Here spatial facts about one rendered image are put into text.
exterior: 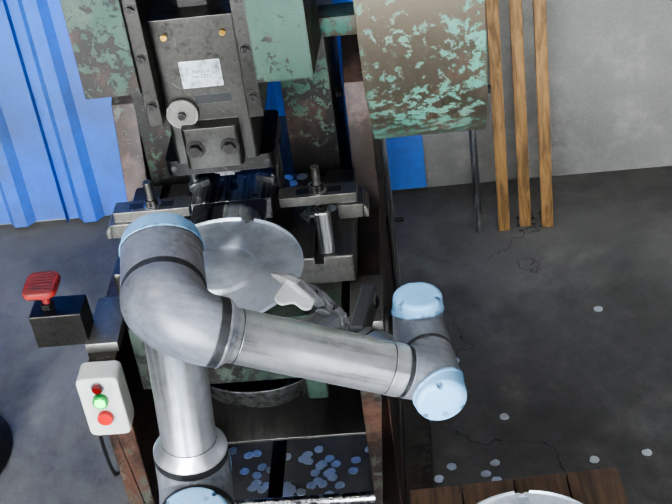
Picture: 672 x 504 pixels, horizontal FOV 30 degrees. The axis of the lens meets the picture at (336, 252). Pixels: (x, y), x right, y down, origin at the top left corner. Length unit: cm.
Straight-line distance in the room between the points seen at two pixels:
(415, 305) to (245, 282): 41
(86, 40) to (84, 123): 156
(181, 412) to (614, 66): 207
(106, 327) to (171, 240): 65
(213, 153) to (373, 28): 55
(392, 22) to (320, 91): 72
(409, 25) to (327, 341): 45
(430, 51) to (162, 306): 53
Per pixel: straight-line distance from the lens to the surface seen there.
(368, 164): 260
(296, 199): 237
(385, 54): 180
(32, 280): 230
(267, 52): 210
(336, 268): 230
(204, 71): 217
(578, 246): 347
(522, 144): 344
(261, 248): 219
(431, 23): 177
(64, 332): 231
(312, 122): 250
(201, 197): 238
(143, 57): 214
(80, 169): 373
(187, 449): 193
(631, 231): 353
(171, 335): 163
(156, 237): 171
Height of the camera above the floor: 203
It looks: 35 degrees down
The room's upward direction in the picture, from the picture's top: 8 degrees counter-clockwise
